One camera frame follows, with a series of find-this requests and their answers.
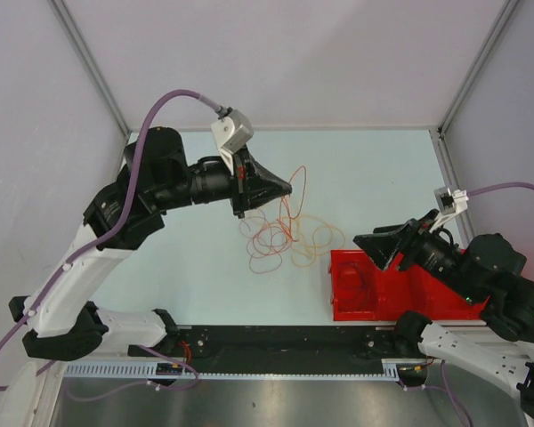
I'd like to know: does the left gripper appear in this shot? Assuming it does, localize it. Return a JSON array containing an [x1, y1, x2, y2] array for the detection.
[[151, 145, 292, 219]]

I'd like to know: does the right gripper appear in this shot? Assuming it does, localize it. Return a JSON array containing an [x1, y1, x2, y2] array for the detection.
[[350, 207, 481, 302]]

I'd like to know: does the black thin cable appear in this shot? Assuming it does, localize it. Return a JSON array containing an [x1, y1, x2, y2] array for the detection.
[[337, 262, 377, 312]]

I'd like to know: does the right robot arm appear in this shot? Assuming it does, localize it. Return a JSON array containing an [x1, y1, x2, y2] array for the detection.
[[353, 209, 534, 420]]

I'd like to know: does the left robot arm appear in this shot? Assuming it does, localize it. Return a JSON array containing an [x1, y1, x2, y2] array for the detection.
[[9, 127, 292, 361]]

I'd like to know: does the red plastic bin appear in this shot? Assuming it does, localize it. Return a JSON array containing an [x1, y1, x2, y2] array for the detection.
[[328, 250, 484, 321]]

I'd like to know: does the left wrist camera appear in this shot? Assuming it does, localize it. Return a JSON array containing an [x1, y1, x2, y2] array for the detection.
[[211, 107, 254, 173]]

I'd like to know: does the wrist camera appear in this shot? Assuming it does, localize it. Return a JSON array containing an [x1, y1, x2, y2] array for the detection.
[[431, 187, 469, 231], [211, 107, 254, 173]]

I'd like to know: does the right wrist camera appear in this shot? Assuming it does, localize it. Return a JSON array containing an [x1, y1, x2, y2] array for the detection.
[[431, 187, 469, 231]]

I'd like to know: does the grey slotted cable duct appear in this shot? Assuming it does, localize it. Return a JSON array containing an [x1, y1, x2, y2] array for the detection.
[[64, 361, 400, 382]]

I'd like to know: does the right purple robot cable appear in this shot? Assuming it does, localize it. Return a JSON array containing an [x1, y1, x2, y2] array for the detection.
[[440, 181, 534, 423]]

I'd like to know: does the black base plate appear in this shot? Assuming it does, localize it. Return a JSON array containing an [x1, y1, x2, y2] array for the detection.
[[154, 326, 434, 375]]

